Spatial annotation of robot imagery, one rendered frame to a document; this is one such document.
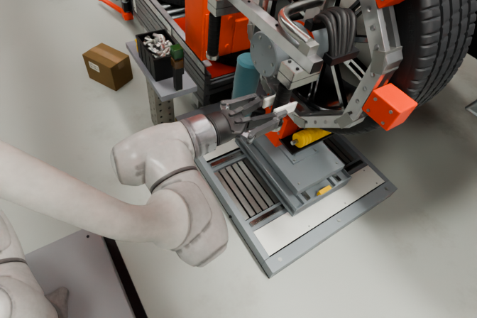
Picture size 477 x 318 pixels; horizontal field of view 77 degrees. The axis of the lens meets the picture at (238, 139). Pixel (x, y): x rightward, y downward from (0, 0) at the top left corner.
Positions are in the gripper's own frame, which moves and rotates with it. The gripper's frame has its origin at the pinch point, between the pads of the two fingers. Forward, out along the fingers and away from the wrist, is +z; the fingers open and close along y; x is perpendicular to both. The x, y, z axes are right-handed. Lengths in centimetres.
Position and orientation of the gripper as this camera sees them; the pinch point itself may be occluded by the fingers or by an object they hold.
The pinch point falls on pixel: (280, 104)
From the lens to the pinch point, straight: 77.7
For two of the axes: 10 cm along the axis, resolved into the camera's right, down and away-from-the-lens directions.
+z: 8.4, -3.5, 4.2
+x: 1.2, -6.3, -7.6
